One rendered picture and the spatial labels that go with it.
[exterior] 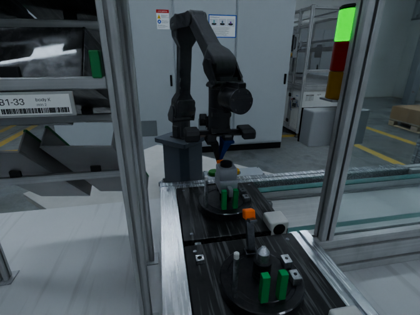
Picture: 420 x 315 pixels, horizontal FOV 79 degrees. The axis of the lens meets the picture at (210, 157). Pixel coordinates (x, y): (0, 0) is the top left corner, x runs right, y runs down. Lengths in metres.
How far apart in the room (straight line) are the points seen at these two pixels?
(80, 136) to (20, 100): 3.43
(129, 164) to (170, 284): 0.24
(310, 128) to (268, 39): 3.31
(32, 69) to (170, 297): 0.40
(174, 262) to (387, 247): 0.50
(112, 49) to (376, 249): 0.68
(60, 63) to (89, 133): 3.37
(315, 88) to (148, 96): 2.79
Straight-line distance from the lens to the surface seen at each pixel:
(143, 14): 3.54
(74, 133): 3.81
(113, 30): 0.34
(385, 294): 0.72
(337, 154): 0.54
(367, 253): 0.73
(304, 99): 4.74
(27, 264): 0.81
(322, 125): 0.53
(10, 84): 0.38
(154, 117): 3.59
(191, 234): 0.59
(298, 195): 0.88
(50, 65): 0.42
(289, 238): 0.60
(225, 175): 0.61
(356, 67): 0.51
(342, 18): 0.54
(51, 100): 0.37
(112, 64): 0.35
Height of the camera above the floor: 1.33
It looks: 22 degrees down
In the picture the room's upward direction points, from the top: straight up
